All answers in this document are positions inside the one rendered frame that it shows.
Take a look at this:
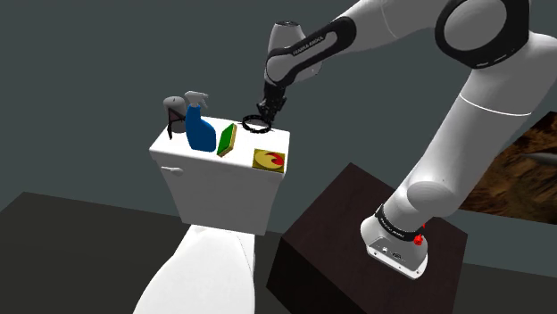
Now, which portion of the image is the yellow and red flat box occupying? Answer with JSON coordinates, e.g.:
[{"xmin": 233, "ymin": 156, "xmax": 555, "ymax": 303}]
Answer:
[{"xmin": 252, "ymin": 148, "xmax": 287, "ymax": 174}]

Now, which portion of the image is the white toilet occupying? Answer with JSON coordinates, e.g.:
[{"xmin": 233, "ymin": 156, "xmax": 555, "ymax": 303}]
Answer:
[{"xmin": 132, "ymin": 114, "xmax": 292, "ymax": 314}]

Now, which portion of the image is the blue spray bottle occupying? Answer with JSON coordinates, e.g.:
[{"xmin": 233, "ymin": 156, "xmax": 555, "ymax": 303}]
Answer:
[{"xmin": 184, "ymin": 90, "xmax": 217, "ymax": 153}]

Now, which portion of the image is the black ring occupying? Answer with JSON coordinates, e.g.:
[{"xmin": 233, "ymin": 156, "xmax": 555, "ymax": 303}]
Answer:
[{"xmin": 241, "ymin": 114, "xmax": 272, "ymax": 134}]

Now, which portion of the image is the grey roll on dark holder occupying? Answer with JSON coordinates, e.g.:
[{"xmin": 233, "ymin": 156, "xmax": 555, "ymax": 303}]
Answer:
[{"xmin": 162, "ymin": 95, "xmax": 188, "ymax": 141}]

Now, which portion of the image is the dark robot stand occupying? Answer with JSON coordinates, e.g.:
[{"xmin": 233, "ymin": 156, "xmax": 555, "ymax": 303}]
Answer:
[{"xmin": 266, "ymin": 162, "xmax": 469, "ymax": 314}]

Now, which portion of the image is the green and yellow sponge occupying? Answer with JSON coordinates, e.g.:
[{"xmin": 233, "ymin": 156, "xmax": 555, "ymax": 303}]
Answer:
[{"xmin": 216, "ymin": 122, "xmax": 238, "ymax": 158}]

